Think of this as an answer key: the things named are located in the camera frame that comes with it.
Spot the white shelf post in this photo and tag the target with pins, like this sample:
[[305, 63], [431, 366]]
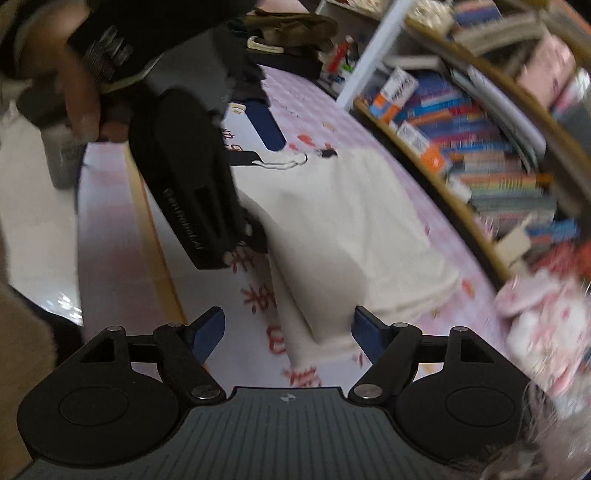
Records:
[[374, 55]]

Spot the person's beige fuzzy coat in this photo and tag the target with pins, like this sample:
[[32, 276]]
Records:
[[23, 369]]

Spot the black case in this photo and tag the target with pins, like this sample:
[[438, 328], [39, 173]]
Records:
[[286, 64]]

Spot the row of colourful books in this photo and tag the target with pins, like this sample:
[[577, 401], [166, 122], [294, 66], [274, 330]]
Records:
[[489, 157]]

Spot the wooden bookshelf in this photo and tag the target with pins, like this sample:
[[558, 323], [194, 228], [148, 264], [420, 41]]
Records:
[[482, 251]]

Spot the pink plush toy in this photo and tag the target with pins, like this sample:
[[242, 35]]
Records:
[[545, 323]]

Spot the beige pen holder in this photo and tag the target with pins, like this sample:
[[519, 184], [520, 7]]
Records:
[[512, 242]]

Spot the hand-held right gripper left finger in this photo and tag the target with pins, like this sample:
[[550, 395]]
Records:
[[207, 332]]

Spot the person's left hand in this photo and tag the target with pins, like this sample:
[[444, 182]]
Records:
[[83, 110]]

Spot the tall white orange box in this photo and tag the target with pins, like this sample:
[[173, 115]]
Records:
[[395, 94]]

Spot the dark blue case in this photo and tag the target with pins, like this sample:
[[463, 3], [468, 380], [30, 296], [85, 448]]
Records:
[[265, 127]]

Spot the pink box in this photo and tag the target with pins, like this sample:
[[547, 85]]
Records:
[[549, 64]]

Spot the long white orange box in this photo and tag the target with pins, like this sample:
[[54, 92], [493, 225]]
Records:
[[422, 147]]

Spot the brown bag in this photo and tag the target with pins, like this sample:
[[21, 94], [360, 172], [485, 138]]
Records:
[[295, 27]]

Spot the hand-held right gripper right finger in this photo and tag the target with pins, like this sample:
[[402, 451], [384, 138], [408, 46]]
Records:
[[369, 337]]

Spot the pink checkered bedsheet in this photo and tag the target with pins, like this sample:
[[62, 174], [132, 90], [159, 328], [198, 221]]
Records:
[[323, 115]]

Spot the cream sweater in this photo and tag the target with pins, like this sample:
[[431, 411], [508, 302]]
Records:
[[346, 240]]

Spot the red bottle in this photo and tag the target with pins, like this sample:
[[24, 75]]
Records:
[[341, 55]]

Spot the stack of lying books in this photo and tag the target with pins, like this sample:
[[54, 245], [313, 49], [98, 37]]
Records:
[[480, 23]]

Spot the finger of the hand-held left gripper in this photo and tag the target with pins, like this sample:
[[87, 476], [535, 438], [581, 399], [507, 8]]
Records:
[[254, 230]]

